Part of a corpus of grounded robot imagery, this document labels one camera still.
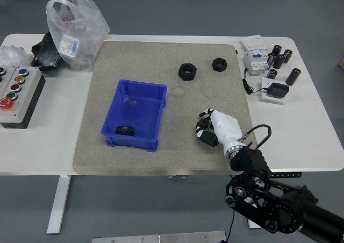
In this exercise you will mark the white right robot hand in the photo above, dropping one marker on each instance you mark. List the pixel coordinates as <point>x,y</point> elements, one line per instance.
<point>228,130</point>

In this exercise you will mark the black case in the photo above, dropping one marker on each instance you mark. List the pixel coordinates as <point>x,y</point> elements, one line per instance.
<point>44,57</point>

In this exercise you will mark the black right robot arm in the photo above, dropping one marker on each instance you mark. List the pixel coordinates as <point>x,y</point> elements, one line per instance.
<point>285,213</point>

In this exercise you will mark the large black hex nut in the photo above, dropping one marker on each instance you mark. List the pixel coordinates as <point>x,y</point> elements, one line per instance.
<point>184,75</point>

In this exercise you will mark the grey under-table bracket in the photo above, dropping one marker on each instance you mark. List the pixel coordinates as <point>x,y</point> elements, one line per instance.
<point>176,176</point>

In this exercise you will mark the white square plate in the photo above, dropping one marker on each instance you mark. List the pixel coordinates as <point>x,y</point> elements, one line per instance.
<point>271,99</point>

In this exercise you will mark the brown cardboard box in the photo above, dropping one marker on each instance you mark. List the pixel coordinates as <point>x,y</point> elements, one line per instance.
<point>341,63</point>

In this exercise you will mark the small black hex nut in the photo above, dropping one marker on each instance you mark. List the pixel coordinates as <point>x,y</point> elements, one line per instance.
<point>216,67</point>

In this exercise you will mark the dark cylindrical capacitor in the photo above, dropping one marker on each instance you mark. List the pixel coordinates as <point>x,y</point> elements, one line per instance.
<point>279,62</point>
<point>272,74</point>
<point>277,50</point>
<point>293,77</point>
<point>271,61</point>
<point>287,57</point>

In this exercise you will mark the grey-brown mat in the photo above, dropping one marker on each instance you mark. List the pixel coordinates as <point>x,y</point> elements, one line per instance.
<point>182,151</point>

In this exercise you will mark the blue plastic box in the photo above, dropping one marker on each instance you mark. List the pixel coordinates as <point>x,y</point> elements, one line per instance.
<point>137,114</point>

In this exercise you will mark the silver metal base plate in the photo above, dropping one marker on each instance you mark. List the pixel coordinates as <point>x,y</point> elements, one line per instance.
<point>161,238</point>

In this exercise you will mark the crumpled clear plastic wrap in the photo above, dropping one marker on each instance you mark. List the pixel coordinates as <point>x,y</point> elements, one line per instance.
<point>13,54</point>

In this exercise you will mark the white table leg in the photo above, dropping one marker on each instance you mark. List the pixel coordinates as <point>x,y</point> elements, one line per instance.
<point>57,205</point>
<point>255,225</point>

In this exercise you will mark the clear plastic bag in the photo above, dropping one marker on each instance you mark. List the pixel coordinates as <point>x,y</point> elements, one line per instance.
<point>80,38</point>

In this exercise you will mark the black desk control panel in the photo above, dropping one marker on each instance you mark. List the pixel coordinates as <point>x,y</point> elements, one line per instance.
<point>286,175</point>

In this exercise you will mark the black power adapter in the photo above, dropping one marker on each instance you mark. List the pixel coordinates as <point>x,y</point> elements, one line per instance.
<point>279,89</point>

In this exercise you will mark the large black gear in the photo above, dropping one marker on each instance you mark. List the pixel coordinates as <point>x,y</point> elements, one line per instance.
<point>125,131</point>

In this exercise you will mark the small black gear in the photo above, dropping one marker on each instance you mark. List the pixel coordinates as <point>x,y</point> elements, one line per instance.
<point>203,124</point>

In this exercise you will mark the grey push-button control box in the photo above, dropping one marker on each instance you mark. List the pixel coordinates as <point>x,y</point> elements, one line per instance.
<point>24,100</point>

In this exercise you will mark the white circuit breaker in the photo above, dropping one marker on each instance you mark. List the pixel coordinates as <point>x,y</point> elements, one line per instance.
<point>255,54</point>

